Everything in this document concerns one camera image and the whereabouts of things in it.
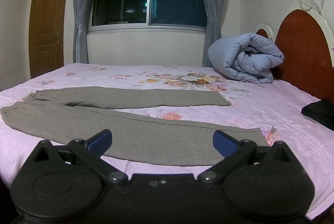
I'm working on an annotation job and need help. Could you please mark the grey pants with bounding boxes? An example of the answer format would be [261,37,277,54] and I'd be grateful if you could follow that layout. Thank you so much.
[0,86,269,166]

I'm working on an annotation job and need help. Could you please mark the black cloth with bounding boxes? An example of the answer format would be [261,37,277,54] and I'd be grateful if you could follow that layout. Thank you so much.
[301,98,334,132]

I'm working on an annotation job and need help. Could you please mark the red wooden headboard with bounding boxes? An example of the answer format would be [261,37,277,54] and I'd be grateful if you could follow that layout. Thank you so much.
[254,9,334,103]

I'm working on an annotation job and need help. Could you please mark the brown wooden door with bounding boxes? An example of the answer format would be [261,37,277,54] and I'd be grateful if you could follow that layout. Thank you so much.
[28,0,76,79]

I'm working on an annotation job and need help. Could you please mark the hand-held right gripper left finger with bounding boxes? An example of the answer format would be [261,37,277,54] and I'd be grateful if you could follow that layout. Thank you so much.
[33,129,129,185]

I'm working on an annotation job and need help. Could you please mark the pink floral bed sheet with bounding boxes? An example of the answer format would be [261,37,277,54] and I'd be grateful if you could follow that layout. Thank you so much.
[0,62,334,220]

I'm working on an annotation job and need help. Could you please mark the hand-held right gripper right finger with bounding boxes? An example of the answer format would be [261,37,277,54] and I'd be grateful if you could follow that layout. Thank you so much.
[197,130,295,184]

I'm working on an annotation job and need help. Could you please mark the light blue rolled quilt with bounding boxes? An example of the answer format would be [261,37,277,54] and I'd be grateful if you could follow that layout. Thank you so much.
[208,33,285,84]

